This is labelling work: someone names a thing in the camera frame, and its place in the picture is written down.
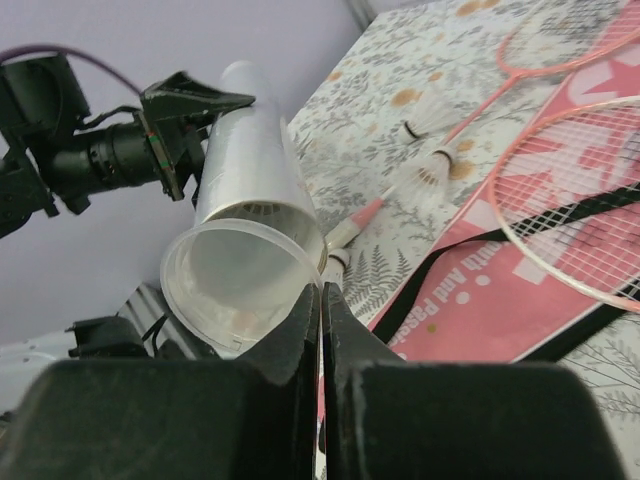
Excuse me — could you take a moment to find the white shuttlecock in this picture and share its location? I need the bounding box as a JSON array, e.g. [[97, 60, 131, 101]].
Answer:
[[398, 92, 458, 144], [395, 146, 455, 203], [322, 249, 350, 289]]

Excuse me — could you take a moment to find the pink racket bag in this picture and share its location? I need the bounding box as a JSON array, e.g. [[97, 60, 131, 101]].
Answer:
[[373, 38, 639, 362]]

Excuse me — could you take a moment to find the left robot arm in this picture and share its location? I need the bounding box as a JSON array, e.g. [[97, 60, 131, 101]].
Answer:
[[1, 44, 256, 236]]

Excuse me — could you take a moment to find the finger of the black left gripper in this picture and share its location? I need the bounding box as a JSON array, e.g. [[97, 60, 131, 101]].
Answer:
[[141, 71, 256, 118]]

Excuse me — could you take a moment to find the white shuttlecock tube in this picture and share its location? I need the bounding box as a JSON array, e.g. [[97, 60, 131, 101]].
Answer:
[[194, 61, 328, 271]]

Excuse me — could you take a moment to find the clear plastic tube lid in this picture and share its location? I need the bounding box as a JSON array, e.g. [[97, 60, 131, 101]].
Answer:
[[160, 218, 327, 358]]

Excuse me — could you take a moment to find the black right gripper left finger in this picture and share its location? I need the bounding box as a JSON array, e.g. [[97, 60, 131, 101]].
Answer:
[[29, 287, 319, 479]]

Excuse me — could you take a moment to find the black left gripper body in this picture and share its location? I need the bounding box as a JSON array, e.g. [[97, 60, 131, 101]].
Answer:
[[132, 71, 256, 202]]

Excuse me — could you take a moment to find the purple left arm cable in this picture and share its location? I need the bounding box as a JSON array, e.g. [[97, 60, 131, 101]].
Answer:
[[0, 44, 141, 96]]

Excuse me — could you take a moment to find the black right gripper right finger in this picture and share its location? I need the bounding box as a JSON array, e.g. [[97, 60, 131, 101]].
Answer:
[[322, 283, 625, 479]]

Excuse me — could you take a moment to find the pink racket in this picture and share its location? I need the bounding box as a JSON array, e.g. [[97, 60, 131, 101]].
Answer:
[[327, 1, 639, 251], [487, 96, 639, 312]]

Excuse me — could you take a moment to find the floral table cloth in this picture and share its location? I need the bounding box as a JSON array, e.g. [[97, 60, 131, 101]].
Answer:
[[291, 1, 620, 361]]

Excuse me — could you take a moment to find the pink racket far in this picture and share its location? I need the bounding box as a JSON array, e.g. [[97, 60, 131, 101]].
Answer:
[[327, 1, 639, 251]]

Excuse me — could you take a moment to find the pink racket near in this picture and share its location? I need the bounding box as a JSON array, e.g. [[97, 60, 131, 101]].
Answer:
[[487, 96, 639, 312]]

